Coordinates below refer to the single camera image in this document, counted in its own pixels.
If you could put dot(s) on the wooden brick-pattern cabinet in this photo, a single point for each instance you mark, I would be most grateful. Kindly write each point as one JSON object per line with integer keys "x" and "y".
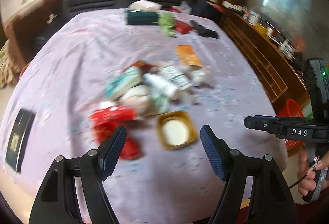
{"x": 278, "y": 78}

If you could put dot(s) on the person's right hand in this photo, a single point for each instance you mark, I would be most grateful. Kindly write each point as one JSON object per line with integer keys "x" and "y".
{"x": 308, "y": 183}

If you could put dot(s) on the green crumpled cloth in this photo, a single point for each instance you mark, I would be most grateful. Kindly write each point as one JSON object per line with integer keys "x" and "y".
{"x": 166, "y": 22}

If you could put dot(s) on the orange cardboard box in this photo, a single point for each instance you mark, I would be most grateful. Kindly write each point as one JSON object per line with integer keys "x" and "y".
{"x": 188, "y": 56}

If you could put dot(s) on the teal tissue packet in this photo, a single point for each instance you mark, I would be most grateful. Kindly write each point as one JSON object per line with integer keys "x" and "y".
{"x": 122, "y": 83}

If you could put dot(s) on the dark green tissue box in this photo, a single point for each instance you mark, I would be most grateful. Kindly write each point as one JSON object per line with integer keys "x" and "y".
{"x": 137, "y": 17}

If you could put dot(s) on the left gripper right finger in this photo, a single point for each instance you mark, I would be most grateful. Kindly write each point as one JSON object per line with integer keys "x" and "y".
{"x": 271, "y": 200}

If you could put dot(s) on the red plastic bag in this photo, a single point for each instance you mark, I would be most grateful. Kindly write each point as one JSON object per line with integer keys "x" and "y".
{"x": 104, "y": 123}

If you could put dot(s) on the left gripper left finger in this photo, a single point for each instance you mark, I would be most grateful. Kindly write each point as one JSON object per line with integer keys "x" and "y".
{"x": 57, "y": 201}

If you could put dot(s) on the yellow round container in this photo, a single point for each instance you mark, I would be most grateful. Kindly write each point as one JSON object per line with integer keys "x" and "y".
{"x": 175, "y": 130}

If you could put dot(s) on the white plastic bottle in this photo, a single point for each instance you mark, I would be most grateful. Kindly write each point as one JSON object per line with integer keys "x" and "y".
{"x": 162, "y": 86}

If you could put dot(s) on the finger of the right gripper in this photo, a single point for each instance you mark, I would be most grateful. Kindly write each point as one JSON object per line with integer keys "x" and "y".
{"x": 264, "y": 123}

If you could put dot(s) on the floral lilac tablecloth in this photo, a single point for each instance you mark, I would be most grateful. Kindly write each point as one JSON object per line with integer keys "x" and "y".
{"x": 49, "y": 112}

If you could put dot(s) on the brown armchair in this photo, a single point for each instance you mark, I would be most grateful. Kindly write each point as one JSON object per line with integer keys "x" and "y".
{"x": 25, "y": 25}

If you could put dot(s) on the patterned blanket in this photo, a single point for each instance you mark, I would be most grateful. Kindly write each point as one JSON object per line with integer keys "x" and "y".
{"x": 9, "y": 71}

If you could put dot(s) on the black smartphone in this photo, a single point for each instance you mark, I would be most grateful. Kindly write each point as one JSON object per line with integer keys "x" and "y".
{"x": 18, "y": 139}

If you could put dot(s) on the beige wrapper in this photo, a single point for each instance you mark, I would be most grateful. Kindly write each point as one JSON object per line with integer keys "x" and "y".
{"x": 145, "y": 100}

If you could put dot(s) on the white cigarette box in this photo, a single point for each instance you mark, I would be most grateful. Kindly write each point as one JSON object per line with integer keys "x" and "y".
{"x": 176, "y": 76}

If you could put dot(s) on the red pouch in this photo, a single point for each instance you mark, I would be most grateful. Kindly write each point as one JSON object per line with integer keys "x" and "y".
{"x": 182, "y": 28}

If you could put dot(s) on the red plastic mesh basket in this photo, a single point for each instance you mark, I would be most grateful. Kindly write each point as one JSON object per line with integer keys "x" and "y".
{"x": 293, "y": 120}

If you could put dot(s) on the white tissue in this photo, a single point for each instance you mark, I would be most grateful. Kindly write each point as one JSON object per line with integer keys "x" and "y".
{"x": 202, "y": 76}

